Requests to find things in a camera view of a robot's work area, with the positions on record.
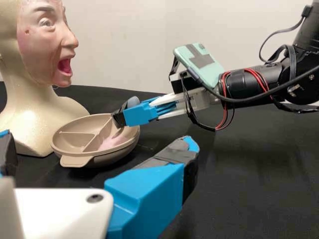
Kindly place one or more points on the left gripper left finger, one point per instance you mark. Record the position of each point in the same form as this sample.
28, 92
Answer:
7, 154

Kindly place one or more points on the beige divided bowl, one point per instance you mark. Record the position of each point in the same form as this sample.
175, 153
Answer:
84, 139

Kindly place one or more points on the right wrist camera phone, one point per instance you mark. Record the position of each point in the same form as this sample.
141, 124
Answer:
197, 62

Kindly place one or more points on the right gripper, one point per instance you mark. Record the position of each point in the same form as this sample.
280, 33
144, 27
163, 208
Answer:
199, 99

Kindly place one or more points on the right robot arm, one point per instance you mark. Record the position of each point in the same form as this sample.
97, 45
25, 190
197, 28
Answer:
269, 79

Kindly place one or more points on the dummy head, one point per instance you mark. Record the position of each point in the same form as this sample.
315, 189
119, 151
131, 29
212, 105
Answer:
37, 49

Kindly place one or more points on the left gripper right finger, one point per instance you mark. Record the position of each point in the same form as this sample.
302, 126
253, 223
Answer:
149, 189

